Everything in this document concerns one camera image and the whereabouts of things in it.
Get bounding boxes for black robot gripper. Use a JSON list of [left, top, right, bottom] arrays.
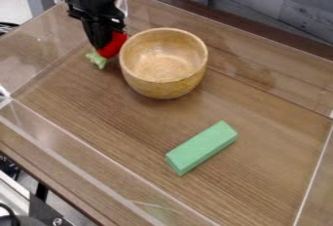
[[65, 0, 124, 49]]

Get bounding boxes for red fuzzy ball fruit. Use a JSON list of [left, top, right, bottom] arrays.
[[85, 31, 127, 70]]

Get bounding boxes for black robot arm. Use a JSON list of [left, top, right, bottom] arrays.
[[65, 0, 124, 50]]

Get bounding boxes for light wooden bowl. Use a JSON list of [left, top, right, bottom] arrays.
[[119, 27, 208, 99]]

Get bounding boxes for green rectangular block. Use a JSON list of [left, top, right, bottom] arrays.
[[165, 121, 238, 176]]

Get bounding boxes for clear acrylic corner bracket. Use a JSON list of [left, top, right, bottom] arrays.
[[115, 0, 128, 16]]

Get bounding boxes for clear acrylic tray enclosure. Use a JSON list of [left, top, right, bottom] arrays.
[[0, 0, 333, 226]]

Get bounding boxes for black cable bottom left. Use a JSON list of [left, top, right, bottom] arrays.
[[0, 202, 21, 226]]

